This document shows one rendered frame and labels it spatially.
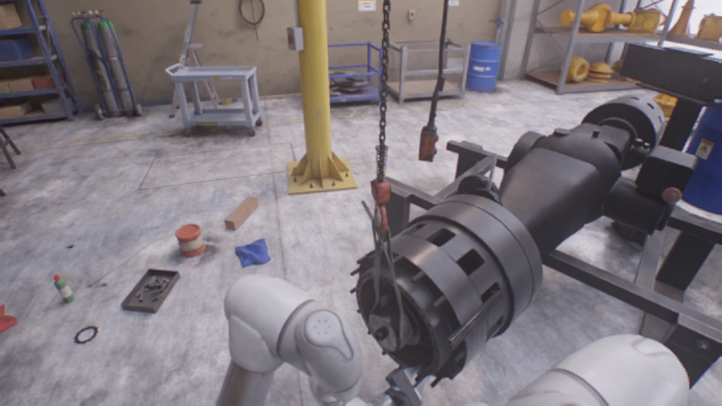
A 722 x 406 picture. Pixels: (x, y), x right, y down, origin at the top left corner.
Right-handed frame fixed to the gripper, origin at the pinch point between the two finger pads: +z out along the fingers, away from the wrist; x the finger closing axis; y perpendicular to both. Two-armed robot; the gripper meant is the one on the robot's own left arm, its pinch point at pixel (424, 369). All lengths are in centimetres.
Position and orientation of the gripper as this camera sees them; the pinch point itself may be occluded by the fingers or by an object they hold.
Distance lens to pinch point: 138.4
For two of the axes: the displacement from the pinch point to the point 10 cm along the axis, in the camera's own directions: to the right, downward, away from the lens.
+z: 7.5, -3.3, 5.8
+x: 5.1, 8.4, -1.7
